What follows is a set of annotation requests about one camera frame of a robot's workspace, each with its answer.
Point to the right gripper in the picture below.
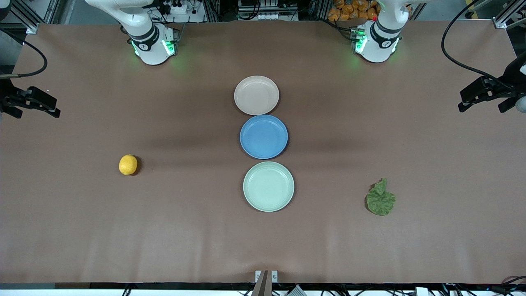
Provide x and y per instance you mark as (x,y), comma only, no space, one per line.
(7,95)

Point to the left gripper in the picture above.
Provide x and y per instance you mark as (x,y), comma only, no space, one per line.
(511,83)

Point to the yellow lemon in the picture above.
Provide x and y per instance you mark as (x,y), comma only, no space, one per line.
(128,165)

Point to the green lettuce leaf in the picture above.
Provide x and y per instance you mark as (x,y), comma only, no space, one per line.
(380,200)

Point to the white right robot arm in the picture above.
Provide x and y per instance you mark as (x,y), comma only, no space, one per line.
(150,39)

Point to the bag of oranges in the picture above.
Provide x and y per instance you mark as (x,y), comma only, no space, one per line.
(349,10)

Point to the white power strip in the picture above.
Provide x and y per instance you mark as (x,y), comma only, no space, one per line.
(176,8)

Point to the brown table cover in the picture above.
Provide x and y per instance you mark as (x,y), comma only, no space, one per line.
(164,230)

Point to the pink plate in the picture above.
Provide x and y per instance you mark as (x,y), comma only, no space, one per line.
(256,95)

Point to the blue plate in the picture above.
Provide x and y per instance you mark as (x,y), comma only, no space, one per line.
(264,137)

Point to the light green plate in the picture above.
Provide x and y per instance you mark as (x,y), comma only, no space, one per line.
(268,186)

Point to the electronics rack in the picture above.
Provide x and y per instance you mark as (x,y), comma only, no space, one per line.
(267,8)

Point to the aluminium frame post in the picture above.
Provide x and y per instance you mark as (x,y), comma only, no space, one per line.
(28,18)
(507,16)

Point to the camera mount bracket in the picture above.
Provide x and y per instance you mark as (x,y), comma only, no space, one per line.
(266,281)

